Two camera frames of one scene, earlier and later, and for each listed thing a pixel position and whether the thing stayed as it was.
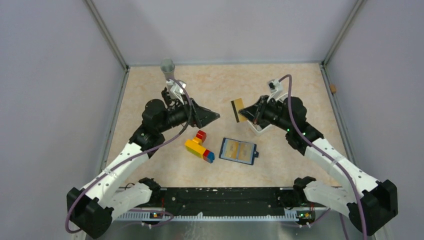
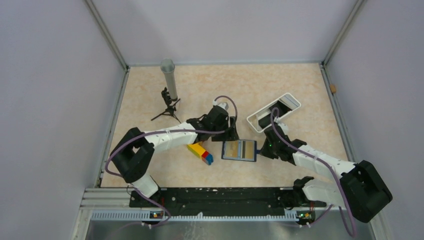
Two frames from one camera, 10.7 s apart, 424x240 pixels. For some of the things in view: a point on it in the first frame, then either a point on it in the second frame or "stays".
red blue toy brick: x=208 y=156 stays
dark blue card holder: x=238 y=151 stays
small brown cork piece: x=333 y=88 stays
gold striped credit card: x=231 y=149 stays
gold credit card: x=237 y=105 -> x=249 y=150
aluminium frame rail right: x=331 y=89 stays
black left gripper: x=200 y=116 -> x=229 y=134
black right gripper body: x=267 y=112 -> x=270 y=149
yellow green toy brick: x=195 y=146 stays
